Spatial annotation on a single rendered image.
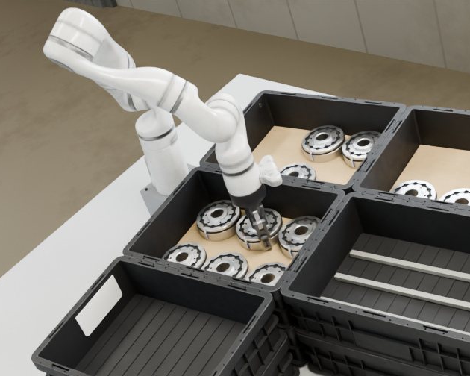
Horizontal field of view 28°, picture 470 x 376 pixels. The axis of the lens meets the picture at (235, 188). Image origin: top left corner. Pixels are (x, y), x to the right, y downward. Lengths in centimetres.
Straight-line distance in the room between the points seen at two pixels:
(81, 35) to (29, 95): 306
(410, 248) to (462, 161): 28
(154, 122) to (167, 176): 16
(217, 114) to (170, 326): 45
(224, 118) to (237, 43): 277
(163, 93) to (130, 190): 81
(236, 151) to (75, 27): 39
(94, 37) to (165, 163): 56
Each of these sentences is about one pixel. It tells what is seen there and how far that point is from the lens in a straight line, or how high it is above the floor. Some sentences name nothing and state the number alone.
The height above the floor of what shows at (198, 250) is 86.
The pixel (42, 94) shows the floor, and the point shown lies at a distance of 478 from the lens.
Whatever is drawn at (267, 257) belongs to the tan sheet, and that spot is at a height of 83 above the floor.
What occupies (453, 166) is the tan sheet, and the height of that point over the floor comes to 83.
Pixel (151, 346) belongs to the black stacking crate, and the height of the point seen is 83.
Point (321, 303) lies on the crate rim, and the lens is 171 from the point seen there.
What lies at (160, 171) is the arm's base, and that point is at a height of 87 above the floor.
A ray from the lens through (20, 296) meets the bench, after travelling 241.
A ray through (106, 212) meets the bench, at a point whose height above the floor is 70.
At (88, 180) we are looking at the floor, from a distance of 399.
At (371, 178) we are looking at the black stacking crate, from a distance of 198.
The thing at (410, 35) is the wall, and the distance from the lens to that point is 395.
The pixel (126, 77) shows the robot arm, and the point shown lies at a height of 130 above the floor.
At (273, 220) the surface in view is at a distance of 202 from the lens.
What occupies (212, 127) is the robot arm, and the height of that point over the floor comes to 118.
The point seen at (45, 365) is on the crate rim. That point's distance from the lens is 184.
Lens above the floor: 213
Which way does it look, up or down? 36 degrees down
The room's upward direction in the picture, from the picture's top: 21 degrees counter-clockwise
